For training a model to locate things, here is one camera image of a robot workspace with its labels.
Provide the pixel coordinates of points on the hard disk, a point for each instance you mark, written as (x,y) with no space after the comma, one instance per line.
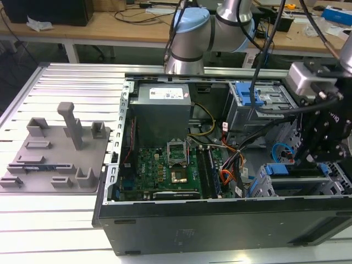
(276,169)

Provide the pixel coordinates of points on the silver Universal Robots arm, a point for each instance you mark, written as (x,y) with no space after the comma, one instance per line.
(192,35)

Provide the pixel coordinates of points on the grey metal disk bay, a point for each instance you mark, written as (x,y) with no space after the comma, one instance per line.
(299,187)

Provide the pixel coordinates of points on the RAM slot with blue clips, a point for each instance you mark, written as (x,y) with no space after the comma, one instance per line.
(215,176)

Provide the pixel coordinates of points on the grey metal drive cage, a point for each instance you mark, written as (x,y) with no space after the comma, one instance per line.
(242,118)

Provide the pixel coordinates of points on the blue plastic drive latch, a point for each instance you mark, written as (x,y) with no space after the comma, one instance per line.
(243,94)

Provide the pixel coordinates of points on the clear plastic bag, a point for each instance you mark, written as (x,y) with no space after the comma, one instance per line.
(327,27)

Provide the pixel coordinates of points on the white label sticker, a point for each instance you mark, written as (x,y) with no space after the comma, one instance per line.
(248,60)

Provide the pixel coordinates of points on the small black box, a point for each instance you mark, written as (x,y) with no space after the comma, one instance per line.
(286,24)

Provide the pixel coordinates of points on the blue cardboard box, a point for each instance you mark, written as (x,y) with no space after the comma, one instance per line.
(336,14)

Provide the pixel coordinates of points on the yellow tape roll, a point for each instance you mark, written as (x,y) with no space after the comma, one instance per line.
(290,6)

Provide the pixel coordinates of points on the thin metal locking lever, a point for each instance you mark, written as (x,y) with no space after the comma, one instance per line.
(188,145)

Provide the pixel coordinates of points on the black open PC case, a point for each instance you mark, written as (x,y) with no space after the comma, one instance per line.
(220,228)

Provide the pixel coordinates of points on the CPU socket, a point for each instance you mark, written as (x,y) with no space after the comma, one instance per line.
(179,176)

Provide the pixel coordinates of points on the black graphics card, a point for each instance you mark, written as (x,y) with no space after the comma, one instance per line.
(176,195)

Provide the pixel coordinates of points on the grey power supply unit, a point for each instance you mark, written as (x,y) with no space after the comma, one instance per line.
(159,118)

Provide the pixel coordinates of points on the green motherboard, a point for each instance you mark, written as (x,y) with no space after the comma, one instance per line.
(148,170)

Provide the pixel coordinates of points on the white paper sheet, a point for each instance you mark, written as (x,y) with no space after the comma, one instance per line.
(159,10)

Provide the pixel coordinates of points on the wooden desk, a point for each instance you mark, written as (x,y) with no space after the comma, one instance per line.
(110,30)

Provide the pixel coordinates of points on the grey parts rack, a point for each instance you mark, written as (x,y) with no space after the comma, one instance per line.
(55,154)

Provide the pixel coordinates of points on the RAM stick with blue label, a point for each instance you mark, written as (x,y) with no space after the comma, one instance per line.
(38,167)

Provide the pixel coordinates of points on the large black box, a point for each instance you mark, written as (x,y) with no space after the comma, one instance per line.
(46,12)

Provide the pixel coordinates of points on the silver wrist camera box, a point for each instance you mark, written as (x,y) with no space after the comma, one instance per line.
(302,78)

